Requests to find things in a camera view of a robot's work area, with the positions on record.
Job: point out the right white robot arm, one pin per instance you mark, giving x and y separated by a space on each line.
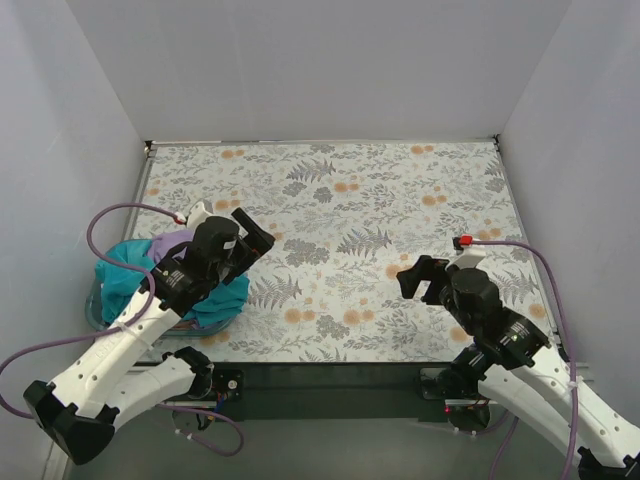
513 363

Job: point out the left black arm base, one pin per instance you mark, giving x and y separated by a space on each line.
193 412

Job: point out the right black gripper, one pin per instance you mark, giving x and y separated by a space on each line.
432 279

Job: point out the lavender t shirt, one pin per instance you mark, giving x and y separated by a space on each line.
163 243

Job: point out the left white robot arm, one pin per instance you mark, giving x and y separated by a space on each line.
82 407

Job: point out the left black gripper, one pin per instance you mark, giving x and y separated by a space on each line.
248 241

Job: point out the floral patterned table mat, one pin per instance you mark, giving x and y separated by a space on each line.
346 218

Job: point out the teal t shirt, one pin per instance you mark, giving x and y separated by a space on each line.
122 280

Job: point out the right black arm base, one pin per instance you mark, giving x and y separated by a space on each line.
464 407

